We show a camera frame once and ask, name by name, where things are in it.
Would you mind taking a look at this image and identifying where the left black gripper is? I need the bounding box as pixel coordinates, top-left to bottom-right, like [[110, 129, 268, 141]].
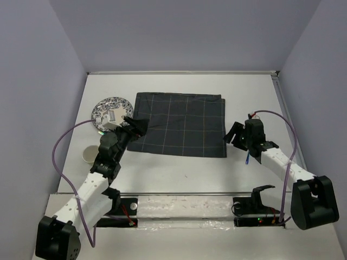
[[107, 117, 149, 163]]

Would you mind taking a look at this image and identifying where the dark grey checked cloth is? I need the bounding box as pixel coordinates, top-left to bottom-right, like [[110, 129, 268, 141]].
[[127, 92, 227, 158]]

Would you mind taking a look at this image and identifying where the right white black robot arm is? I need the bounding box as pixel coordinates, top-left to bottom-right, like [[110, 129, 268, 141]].
[[223, 119, 339, 230]]

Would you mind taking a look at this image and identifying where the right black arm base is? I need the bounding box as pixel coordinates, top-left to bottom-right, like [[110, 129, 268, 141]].
[[231, 185, 289, 228]]

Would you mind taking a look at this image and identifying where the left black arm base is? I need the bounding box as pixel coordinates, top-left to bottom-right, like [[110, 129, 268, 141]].
[[97, 197, 138, 228]]

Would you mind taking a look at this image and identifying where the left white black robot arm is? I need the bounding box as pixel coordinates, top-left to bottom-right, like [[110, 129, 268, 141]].
[[35, 115, 149, 259]]

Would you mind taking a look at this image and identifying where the blue white patterned plate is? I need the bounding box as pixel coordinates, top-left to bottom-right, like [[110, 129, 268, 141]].
[[92, 97, 133, 126]]

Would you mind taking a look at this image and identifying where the pale yellow cup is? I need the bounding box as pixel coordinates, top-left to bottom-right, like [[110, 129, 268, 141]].
[[82, 145, 99, 164]]

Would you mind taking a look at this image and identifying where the white foam strip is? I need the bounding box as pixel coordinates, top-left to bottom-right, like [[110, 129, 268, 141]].
[[137, 196, 234, 219]]

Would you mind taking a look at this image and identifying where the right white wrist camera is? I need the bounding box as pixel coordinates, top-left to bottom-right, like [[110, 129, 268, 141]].
[[247, 112, 260, 119]]

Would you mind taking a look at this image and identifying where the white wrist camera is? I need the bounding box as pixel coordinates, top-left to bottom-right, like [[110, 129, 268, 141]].
[[247, 112, 260, 119], [92, 109, 125, 132]]

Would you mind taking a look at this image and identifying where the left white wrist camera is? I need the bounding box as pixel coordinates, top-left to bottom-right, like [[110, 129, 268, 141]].
[[92, 109, 125, 132]]

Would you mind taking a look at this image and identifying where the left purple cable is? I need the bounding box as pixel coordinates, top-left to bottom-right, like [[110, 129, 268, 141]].
[[51, 119, 98, 248]]

